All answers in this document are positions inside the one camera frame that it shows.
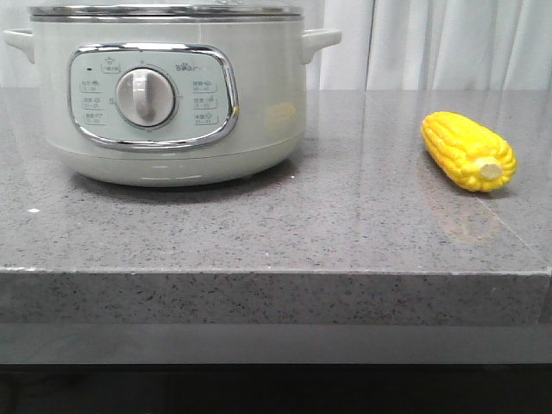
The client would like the white curtain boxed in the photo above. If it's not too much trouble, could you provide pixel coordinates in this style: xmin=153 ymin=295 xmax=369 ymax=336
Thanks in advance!
xmin=1 ymin=1 xmax=551 ymax=91

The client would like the glass pot lid steel rim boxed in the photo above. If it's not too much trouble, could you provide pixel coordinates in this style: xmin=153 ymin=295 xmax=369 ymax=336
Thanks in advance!
xmin=28 ymin=1 xmax=304 ymax=22

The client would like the yellow corn cob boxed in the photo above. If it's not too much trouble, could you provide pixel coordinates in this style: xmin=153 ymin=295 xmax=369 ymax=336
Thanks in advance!
xmin=421 ymin=111 xmax=518 ymax=192

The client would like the pale green electric cooking pot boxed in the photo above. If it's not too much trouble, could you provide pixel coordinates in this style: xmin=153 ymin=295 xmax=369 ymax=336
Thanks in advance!
xmin=3 ymin=19 xmax=341 ymax=187

